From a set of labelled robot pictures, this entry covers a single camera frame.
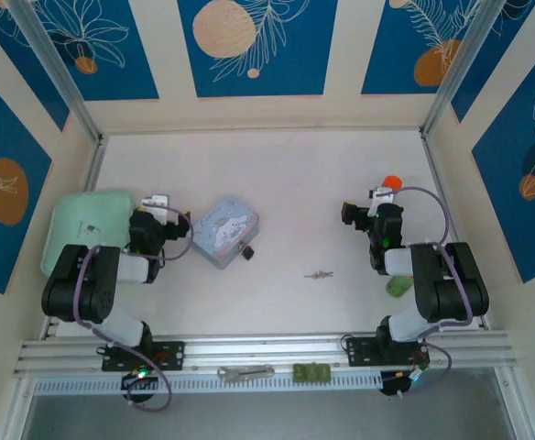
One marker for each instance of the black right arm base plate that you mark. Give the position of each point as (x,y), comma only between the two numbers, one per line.
(361,350)

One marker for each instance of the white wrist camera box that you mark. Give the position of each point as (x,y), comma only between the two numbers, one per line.
(156,201)
(381,195)

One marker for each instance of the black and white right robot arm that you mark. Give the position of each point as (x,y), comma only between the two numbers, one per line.
(446,284)

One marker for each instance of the silver metal wrench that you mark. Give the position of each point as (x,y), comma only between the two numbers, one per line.
(242,373)

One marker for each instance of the small green toy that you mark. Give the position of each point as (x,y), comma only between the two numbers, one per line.
(398,287)

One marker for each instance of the green terminal block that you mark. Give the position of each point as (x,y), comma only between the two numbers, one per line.
(312,371)

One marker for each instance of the mint green zip case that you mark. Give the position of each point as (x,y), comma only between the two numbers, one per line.
(89,224)

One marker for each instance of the grey-blue zip pouch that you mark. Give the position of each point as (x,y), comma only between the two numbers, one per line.
(224,229)

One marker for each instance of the aluminium frame post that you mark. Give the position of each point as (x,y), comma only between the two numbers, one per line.
(460,64)
(57,69)

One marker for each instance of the black controller board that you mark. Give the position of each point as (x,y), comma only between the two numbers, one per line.
(139,377)
(405,380)

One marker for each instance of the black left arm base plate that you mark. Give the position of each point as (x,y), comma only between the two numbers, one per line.
(171,355)

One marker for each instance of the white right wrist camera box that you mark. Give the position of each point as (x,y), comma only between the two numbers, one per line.
(381,195)

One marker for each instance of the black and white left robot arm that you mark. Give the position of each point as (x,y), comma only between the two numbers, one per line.
(93,289)

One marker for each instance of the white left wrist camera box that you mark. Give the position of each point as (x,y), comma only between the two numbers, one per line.
(156,201)

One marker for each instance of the orange capped bottle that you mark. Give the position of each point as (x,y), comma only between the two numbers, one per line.
(392,181)

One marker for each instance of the aluminium mounting rail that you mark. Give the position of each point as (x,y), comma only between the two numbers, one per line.
(267,348)

